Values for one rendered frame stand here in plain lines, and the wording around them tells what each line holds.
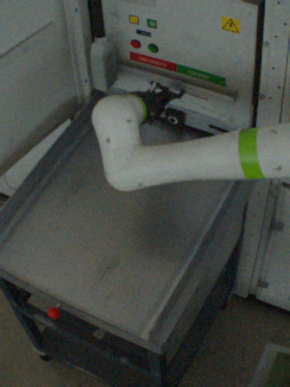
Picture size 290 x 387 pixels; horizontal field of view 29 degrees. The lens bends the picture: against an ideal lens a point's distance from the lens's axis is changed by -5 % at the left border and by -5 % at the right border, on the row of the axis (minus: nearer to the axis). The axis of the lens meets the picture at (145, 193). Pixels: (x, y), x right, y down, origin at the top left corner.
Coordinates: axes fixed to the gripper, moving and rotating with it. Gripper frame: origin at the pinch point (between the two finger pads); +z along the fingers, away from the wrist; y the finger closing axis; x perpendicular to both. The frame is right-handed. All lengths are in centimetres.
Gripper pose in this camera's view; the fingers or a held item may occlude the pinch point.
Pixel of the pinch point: (168, 96)
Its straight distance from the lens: 169.8
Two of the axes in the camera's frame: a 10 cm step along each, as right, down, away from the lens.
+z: 4.2, -3.0, 8.6
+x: 8.9, 3.3, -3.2
